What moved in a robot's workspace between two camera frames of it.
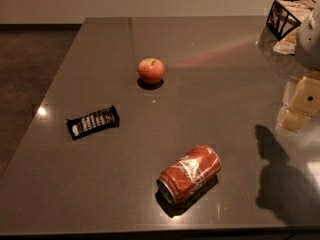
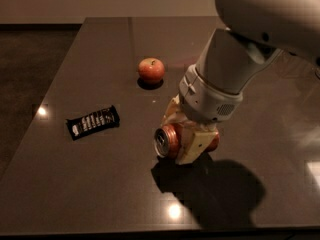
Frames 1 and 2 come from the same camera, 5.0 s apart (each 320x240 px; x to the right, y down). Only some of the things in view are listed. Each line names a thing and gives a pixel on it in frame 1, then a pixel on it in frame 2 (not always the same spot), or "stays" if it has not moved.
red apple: [151, 70] stays
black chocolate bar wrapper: [93, 122] stays
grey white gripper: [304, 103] -> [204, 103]
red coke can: [181, 177] -> [170, 140]
